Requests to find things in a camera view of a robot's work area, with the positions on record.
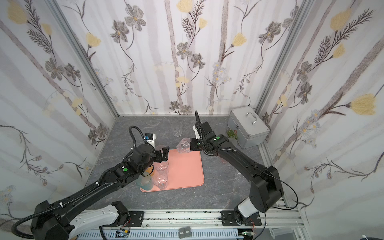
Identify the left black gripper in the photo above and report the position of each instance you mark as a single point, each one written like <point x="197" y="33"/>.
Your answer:
<point x="159" y="154"/>

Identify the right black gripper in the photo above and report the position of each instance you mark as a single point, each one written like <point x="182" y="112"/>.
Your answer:
<point x="195" y="144"/>

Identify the clear faceted glass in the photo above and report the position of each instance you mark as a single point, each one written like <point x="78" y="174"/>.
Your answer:
<point x="184" y="146"/>
<point x="160" y="179"/>
<point x="177" y="128"/>
<point x="163" y="166"/>

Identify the pink rectangular tray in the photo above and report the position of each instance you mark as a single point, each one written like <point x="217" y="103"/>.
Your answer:
<point x="185" y="171"/>

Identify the teal textured cup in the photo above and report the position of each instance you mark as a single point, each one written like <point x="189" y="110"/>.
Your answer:
<point x="145" y="182"/>

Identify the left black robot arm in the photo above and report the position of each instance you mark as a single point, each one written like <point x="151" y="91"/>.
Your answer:
<point x="56" y="221"/>

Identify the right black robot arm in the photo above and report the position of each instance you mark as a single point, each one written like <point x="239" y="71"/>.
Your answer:
<point x="265" y="184"/>

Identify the green small box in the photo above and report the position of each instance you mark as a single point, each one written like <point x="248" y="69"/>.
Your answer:
<point x="232" y="134"/>

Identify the silver aluminium case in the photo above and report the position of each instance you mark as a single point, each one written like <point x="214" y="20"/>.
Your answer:
<point x="248" y="126"/>

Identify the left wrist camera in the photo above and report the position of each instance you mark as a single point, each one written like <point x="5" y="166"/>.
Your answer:
<point x="150" y="138"/>

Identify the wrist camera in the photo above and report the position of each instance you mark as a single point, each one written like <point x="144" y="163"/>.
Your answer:
<point x="150" y="138"/>
<point x="197" y="135"/>

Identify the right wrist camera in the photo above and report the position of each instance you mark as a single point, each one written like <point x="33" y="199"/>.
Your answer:
<point x="197" y="135"/>

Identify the white cable duct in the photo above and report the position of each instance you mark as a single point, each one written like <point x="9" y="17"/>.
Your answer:
<point x="197" y="234"/>

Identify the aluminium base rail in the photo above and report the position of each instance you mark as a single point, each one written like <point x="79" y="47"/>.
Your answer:
<point x="175" y="219"/>

